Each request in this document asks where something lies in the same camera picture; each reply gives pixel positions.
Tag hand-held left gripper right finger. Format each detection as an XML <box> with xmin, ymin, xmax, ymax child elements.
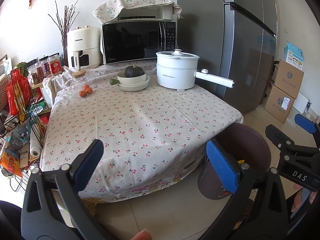
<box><xmin>200</xmin><ymin>139</ymin><xmax>288</xmax><ymax>240</ymax></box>

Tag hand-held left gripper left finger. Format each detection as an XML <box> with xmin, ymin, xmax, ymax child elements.
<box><xmin>21</xmin><ymin>139</ymin><xmax>110</xmax><ymax>240</ymax></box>

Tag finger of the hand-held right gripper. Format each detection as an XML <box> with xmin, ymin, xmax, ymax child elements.
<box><xmin>265</xmin><ymin>124</ymin><xmax>320</xmax><ymax>159</ymax></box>
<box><xmin>295</xmin><ymin>114</ymin><xmax>320</xmax><ymax>135</ymax></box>

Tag brown trash bin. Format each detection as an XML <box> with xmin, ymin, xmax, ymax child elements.
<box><xmin>197</xmin><ymin>123</ymin><xmax>272</xmax><ymax>200</ymax></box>

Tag person's right hand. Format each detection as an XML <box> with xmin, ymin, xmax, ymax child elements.
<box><xmin>291</xmin><ymin>184</ymin><xmax>317</xmax><ymax>213</ymax></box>

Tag person's left hand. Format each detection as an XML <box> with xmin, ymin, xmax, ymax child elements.
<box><xmin>132</xmin><ymin>231</ymin><xmax>153</xmax><ymax>240</ymax></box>

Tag white flat board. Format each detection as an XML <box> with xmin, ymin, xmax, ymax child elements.
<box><xmin>292</xmin><ymin>94</ymin><xmax>312</xmax><ymax>113</ymax></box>

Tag blue white printed box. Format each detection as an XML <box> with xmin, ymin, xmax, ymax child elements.
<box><xmin>283</xmin><ymin>41</ymin><xmax>306</xmax><ymax>70</ymax></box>

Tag orange printed packet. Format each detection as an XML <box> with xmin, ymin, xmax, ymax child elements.
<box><xmin>0</xmin><ymin>150</ymin><xmax>23</xmax><ymax>178</ymax></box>

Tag glass jar with wooden lid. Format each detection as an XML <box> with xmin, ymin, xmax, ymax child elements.
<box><xmin>64</xmin><ymin>70</ymin><xmax>94</xmax><ymax>95</ymax></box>

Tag cream plate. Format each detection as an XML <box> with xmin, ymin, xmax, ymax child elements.
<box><xmin>118</xmin><ymin>82</ymin><xmax>149</xmax><ymax>92</ymax></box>

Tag orange red snack packets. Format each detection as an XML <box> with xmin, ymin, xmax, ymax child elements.
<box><xmin>6</xmin><ymin>69</ymin><xmax>34</xmax><ymax>117</ymax></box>

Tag white electric cooking pot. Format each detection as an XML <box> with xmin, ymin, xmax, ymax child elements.
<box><xmin>156</xmin><ymin>54</ymin><xmax>235</xmax><ymax>92</ymax></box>

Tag stack of cream plates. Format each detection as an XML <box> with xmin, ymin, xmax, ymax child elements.
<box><xmin>117</xmin><ymin>76</ymin><xmax>150</xmax><ymax>89</ymax></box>

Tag dark green pumpkin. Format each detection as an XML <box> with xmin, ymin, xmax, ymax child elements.
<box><xmin>124</xmin><ymin>64</ymin><xmax>146</xmax><ymax>78</ymax></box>

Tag grey refrigerator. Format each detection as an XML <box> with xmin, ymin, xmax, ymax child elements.
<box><xmin>176</xmin><ymin>0</ymin><xmax>278</xmax><ymax>113</ymax></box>

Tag glass jar with purple label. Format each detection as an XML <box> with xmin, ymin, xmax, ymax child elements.
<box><xmin>40</xmin><ymin>57</ymin><xmax>50</xmax><ymax>77</ymax></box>

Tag woven basket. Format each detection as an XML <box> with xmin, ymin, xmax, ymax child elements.
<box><xmin>0</xmin><ymin>74</ymin><xmax>12</xmax><ymax>110</ymax></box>

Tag glass vase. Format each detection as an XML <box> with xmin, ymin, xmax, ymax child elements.
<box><xmin>61</xmin><ymin>39</ymin><xmax>69</xmax><ymax>67</ymax></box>

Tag green leafy bunch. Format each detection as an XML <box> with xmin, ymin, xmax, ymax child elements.
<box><xmin>14</xmin><ymin>62</ymin><xmax>29</xmax><ymax>77</ymax></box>

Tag white pot lid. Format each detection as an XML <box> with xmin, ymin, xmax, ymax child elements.
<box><xmin>156</xmin><ymin>49</ymin><xmax>200</xmax><ymax>63</ymax></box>

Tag cream air fryer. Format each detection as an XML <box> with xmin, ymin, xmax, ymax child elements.
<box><xmin>67</xmin><ymin>26</ymin><xmax>102</xmax><ymax>70</ymax></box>

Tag black microwave oven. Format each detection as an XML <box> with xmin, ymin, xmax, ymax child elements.
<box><xmin>101</xmin><ymin>20</ymin><xmax>177</xmax><ymax>67</ymax></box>

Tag bare dry branches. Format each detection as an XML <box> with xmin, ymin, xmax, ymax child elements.
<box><xmin>47</xmin><ymin>0</ymin><xmax>83</xmax><ymax>40</ymax></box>

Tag white countertop appliance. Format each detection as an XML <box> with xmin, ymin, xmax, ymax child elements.
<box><xmin>117</xmin><ymin>5</ymin><xmax>174</xmax><ymax>21</ymax></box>

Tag floral cloth cover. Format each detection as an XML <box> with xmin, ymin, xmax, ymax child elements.
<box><xmin>92</xmin><ymin>0</ymin><xmax>183</xmax><ymax>22</ymax></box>

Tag white string roll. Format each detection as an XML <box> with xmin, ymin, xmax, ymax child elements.
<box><xmin>29</xmin><ymin>132</ymin><xmax>42</xmax><ymax>159</ymax></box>

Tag black wire rack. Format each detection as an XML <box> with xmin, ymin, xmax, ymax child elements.
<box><xmin>0</xmin><ymin>67</ymin><xmax>50</xmax><ymax>190</ymax></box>

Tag cream bowl with green handle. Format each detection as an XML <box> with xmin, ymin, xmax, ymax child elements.
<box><xmin>109</xmin><ymin>71</ymin><xmax>147</xmax><ymax>85</ymax></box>

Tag picture frame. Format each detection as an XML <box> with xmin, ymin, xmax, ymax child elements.
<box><xmin>0</xmin><ymin>55</ymin><xmax>13</xmax><ymax>74</ymax></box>

